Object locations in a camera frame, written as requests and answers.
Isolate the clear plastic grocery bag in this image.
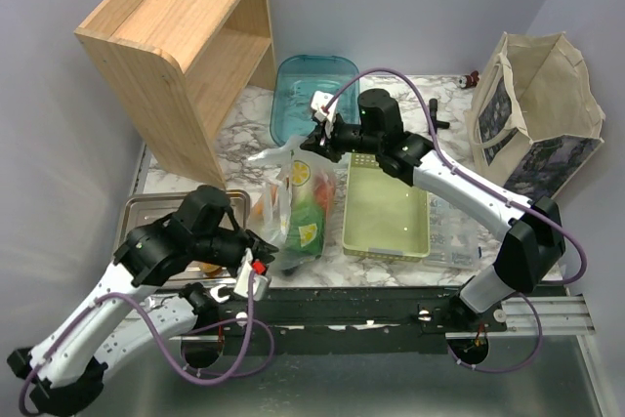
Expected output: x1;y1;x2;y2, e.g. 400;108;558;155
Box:
247;136;337;272

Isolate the orange toy carrot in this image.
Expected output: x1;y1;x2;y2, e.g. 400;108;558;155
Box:
249;183;278;230

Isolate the clear plastic compartment box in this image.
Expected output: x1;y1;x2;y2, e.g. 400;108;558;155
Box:
424;193;481;271

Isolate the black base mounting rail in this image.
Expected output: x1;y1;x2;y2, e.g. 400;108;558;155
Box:
158;284;509;357

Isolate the aluminium frame rail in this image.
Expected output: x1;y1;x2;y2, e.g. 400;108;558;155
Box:
146;289;598;340

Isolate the metal baking tray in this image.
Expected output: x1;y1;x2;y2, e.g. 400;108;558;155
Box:
113;189;251;290

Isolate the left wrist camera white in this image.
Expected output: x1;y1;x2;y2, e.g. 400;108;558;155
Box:
232;249;271;302

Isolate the small red black connector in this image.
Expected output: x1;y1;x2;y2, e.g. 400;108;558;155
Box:
457;70;479;89

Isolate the teal transparent plastic bin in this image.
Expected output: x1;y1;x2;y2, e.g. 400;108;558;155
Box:
270;55;359;146

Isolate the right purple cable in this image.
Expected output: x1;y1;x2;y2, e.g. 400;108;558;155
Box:
321;67;587;373

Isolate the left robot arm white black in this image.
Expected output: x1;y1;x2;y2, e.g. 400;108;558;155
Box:
7;186;278;416

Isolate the light green plastic basket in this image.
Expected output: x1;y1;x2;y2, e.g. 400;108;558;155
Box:
342;153;431;262

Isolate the purple cable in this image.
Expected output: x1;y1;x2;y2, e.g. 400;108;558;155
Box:
321;67;587;373
18;263;277;416

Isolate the red toy pepper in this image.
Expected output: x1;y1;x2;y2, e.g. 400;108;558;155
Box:
313;176;336;213

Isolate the canvas tote bag with print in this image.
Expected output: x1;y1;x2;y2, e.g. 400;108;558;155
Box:
466;32;605;200

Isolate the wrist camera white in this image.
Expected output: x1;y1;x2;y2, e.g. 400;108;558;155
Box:
311;91;337;138
232;249;271;302

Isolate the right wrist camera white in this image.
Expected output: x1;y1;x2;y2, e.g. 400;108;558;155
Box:
311;91;337;138

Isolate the orange glazed bread bun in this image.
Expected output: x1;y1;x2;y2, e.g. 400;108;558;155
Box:
198;263;223;278

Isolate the wooden shelf unit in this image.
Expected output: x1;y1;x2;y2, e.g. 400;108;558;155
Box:
75;0;276;187

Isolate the black T-shaped pipe fitting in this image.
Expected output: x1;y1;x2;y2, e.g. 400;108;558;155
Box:
428;98;450;134

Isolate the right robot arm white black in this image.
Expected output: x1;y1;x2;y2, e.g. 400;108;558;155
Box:
301;89;565;331

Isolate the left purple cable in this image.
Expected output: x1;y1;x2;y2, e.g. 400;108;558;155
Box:
18;263;277;416

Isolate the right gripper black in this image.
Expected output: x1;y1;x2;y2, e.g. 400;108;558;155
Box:
300;112;382;165

